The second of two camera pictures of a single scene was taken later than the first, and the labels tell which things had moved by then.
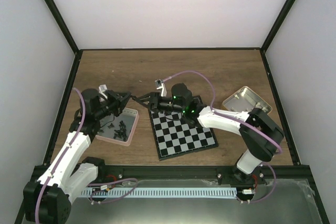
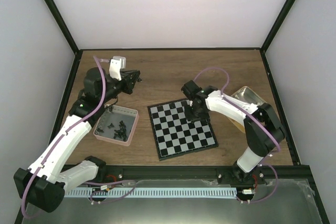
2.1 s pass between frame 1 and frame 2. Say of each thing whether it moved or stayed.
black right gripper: moved
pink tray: stayed
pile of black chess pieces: stayed
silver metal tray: stayed
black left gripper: moved
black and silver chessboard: stayed
